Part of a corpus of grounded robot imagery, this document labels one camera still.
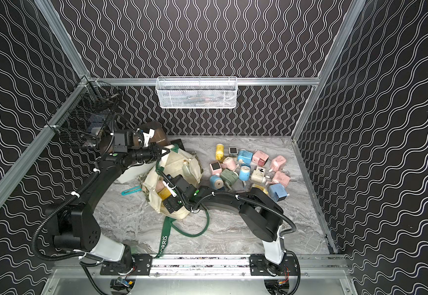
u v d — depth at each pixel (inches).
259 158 40.7
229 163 38.6
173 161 38.4
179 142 45.8
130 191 37.7
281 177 37.6
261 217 18.7
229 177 37.4
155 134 30.7
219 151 41.4
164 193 36.2
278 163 39.3
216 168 38.2
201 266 29.9
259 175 38.4
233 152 40.9
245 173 38.2
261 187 36.5
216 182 35.5
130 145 27.0
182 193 25.7
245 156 41.1
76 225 17.0
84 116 36.3
